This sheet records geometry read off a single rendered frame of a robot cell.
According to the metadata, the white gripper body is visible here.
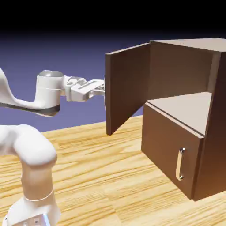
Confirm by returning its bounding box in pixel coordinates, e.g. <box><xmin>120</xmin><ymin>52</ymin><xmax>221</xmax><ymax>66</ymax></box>
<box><xmin>70</xmin><ymin>79</ymin><xmax>105</xmax><ymax>102</ymax></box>

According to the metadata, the silver curved door handle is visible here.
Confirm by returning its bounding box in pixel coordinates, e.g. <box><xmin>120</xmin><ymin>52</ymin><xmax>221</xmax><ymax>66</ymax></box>
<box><xmin>176</xmin><ymin>147</ymin><xmax>185</xmax><ymax>181</ymax></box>

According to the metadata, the brown cabinet door with hidden handle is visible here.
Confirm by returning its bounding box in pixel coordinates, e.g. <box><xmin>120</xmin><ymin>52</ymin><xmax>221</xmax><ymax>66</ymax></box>
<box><xmin>105</xmin><ymin>42</ymin><xmax>151</xmax><ymax>136</ymax></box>

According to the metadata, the brown wooden cabinet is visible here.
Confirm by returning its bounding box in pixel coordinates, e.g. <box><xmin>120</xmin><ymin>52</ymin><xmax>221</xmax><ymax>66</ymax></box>
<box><xmin>141</xmin><ymin>38</ymin><xmax>226</xmax><ymax>202</ymax></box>

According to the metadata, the brown cabinet door with silver handle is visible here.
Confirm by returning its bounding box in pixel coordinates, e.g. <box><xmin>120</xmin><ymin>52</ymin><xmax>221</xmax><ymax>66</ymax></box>
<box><xmin>141</xmin><ymin>103</ymin><xmax>203</xmax><ymax>200</ymax></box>

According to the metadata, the thin silver door handle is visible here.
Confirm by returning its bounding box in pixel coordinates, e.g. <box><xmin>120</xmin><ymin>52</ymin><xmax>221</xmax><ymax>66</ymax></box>
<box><xmin>103</xmin><ymin>75</ymin><xmax>106</xmax><ymax>111</ymax></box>

